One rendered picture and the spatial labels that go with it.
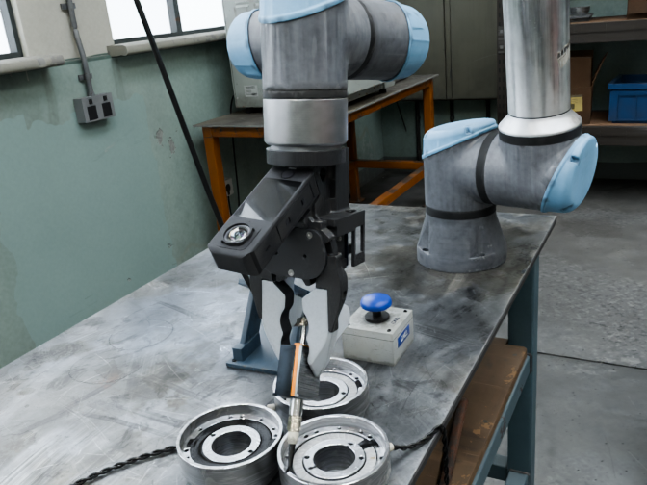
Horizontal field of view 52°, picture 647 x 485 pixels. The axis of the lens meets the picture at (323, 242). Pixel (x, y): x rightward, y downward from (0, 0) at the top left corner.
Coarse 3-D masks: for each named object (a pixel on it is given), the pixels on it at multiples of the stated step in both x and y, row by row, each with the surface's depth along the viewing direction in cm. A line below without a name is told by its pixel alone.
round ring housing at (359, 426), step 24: (312, 432) 66; (336, 432) 66; (360, 432) 65; (384, 432) 63; (312, 456) 62; (336, 456) 64; (360, 456) 62; (384, 456) 60; (288, 480) 59; (336, 480) 59; (360, 480) 57; (384, 480) 59
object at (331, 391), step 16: (336, 368) 77; (352, 368) 76; (272, 384) 73; (320, 384) 75; (336, 384) 74; (368, 384) 72; (304, 400) 71; (320, 400) 76; (336, 400) 71; (352, 400) 69; (368, 400) 72; (288, 416) 69; (304, 416) 68; (320, 416) 68
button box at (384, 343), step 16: (352, 320) 84; (368, 320) 84; (384, 320) 83; (400, 320) 83; (352, 336) 83; (368, 336) 82; (384, 336) 81; (400, 336) 82; (352, 352) 84; (368, 352) 83; (384, 352) 82; (400, 352) 83
